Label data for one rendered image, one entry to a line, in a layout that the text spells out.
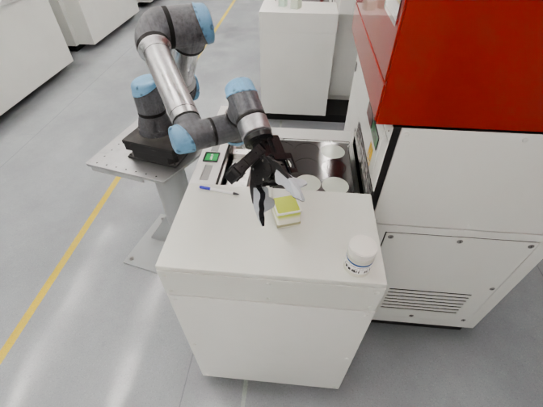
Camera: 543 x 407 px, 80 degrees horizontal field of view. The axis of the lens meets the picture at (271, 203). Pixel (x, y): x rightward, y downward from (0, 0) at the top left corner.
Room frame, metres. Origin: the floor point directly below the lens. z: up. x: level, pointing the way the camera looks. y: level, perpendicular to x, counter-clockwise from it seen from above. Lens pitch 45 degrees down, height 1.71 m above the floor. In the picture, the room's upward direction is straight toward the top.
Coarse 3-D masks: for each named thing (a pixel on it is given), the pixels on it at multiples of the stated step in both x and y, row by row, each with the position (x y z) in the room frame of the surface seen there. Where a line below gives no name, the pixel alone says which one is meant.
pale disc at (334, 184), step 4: (324, 180) 0.93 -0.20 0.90; (328, 180) 0.93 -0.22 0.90; (332, 180) 0.93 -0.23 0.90; (336, 180) 0.93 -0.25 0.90; (340, 180) 0.93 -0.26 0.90; (344, 180) 0.93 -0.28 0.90; (324, 184) 0.91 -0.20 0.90; (328, 184) 0.91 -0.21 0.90; (332, 184) 0.91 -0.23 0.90; (336, 184) 0.91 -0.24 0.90; (340, 184) 0.91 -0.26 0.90; (344, 184) 0.91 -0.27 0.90; (324, 188) 0.88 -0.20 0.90; (328, 188) 0.88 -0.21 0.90; (332, 188) 0.88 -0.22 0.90; (336, 188) 0.88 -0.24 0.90; (340, 188) 0.88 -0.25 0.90; (344, 188) 0.88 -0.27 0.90; (348, 188) 0.88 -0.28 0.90
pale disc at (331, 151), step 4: (324, 148) 1.14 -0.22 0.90; (328, 148) 1.14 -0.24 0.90; (332, 148) 1.14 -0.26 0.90; (336, 148) 1.14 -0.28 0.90; (340, 148) 1.14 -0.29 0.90; (324, 152) 1.11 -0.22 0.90; (328, 152) 1.11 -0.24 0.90; (332, 152) 1.11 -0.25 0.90; (336, 152) 1.11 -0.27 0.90; (340, 152) 1.11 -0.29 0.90; (344, 152) 1.11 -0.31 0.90; (328, 156) 1.08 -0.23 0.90; (332, 156) 1.08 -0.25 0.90; (336, 156) 1.08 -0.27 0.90; (340, 156) 1.08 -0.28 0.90
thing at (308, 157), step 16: (288, 144) 1.17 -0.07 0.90; (304, 144) 1.17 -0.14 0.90; (320, 144) 1.17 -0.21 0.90; (336, 144) 1.17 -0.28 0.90; (288, 160) 1.06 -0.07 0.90; (304, 160) 1.06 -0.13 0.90; (320, 160) 1.05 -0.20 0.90; (336, 160) 1.06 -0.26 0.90; (320, 176) 0.95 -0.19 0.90; (336, 176) 0.95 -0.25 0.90; (352, 192) 0.86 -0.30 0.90
